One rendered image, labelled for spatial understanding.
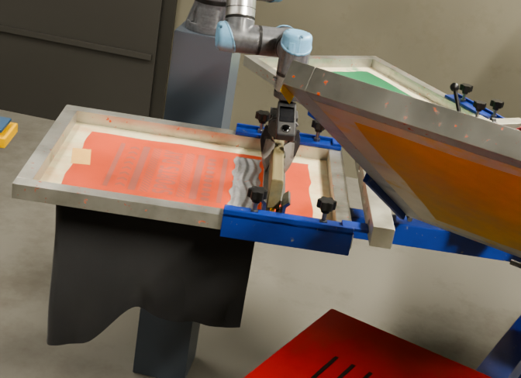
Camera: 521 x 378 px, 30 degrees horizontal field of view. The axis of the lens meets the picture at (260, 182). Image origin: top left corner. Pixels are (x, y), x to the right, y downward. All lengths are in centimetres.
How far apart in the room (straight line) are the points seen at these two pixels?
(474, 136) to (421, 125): 7
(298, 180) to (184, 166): 31
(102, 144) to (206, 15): 53
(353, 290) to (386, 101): 286
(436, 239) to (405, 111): 128
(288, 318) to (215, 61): 131
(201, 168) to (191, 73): 45
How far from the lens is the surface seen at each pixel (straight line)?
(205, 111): 294
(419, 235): 255
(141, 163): 254
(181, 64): 292
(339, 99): 134
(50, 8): 537
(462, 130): 128
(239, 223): 222
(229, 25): 245
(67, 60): 540
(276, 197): 230
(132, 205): 224
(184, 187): 243
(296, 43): 237
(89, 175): 243
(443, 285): 437
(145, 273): 239
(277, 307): 390
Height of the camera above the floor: 192
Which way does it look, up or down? 22 degrees down
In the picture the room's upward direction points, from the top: 9 degrees clockwise
